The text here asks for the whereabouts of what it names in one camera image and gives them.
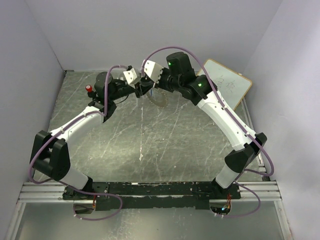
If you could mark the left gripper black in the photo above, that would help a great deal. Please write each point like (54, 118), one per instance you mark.
(144, 87)

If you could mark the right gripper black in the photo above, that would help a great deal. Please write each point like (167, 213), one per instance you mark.
(159, 84)

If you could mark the metal disc keyring holder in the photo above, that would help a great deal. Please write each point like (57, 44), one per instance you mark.
(157, 97)

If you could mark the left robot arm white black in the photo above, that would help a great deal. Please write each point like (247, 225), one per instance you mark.
(50, 151)

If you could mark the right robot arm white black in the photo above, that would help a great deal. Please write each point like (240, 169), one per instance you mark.
(202, 92)

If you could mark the red black stamp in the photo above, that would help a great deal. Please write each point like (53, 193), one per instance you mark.
(90, 92)

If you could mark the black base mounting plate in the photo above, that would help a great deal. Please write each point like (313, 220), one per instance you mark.
(149, 195)

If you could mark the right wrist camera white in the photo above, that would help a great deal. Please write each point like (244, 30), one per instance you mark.
(153, 70)

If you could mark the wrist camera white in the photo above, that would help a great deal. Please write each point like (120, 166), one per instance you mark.
(132, 77)
(153, 70)

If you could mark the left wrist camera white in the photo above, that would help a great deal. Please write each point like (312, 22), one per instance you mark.
(132, 77)

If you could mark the whiteboard with yellow frame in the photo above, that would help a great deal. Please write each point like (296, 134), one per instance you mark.
(232, 85)

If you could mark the aluminium rail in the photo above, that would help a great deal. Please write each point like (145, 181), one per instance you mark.
(52, 192)

